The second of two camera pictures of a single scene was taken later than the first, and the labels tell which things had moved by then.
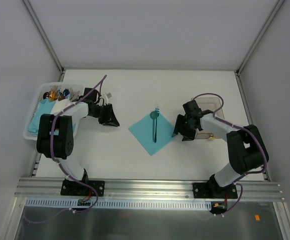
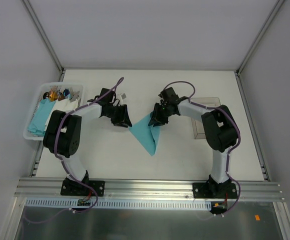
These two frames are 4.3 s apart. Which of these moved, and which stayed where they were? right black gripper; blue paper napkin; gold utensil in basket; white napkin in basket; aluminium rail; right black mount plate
Moved: right black gripper; blue paper napkin
Stayed: white napkin in basket; right black mount plate; aluminium rail; gold utensil in basket
